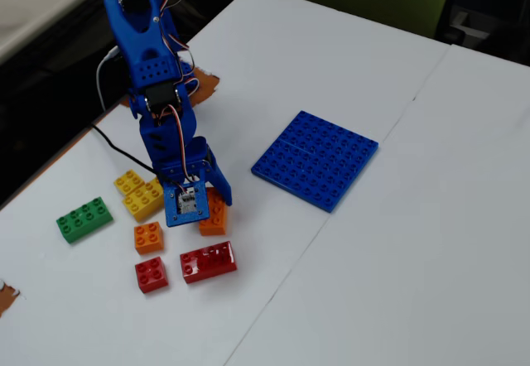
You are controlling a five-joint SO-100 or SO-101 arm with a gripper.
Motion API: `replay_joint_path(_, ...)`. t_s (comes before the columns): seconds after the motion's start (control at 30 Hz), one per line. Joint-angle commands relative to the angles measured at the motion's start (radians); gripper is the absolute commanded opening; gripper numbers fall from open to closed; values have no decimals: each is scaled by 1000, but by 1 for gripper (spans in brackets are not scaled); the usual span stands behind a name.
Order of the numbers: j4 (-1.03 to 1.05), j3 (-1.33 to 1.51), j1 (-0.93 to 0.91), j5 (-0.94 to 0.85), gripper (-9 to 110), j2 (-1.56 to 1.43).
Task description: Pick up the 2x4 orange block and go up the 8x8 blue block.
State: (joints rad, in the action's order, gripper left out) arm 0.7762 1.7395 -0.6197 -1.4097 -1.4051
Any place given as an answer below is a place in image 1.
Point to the red 2x2 building block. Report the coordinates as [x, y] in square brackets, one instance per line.
[151, 275]

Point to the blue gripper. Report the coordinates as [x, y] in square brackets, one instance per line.
[220, 185]

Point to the blue gripper camera box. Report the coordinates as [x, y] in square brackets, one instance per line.
[186, 204]

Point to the white side desk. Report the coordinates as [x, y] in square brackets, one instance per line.
[37, 1]

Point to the orange 2x2 building block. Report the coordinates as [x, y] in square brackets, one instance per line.
[148, 238]

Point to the orange 2x4 building block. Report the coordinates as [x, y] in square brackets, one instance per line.
[216, 219]

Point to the blue 3D-printed robot arm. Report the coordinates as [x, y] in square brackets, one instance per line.
[138, 30]

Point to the red 2x4 building block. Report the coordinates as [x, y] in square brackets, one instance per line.
[208, 263]

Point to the green 2x4 building block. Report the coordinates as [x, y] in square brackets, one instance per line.
[84, 220]

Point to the yellow 2x2 building block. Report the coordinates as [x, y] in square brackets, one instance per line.
[127, 181]

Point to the black office chair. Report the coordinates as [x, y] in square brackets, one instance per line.
[492, 6]

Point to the blue 8x8 studded baseplate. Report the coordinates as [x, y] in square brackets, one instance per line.
[316, 161]

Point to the yellow 2x4 building block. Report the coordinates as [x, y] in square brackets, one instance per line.
[143, 200]

